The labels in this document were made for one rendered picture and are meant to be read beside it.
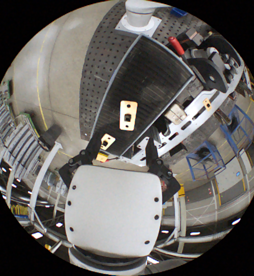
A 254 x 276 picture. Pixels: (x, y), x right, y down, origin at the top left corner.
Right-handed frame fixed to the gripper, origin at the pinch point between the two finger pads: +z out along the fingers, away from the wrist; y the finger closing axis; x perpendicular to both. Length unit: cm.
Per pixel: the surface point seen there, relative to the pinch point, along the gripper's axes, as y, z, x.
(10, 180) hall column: -662, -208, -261
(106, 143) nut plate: -6.4, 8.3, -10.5
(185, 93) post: 16.8, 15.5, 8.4
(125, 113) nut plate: -0.5, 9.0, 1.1
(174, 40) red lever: 7.6, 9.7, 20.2
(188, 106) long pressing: 27.5, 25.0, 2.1
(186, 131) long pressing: 34.7, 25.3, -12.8
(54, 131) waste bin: -198, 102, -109
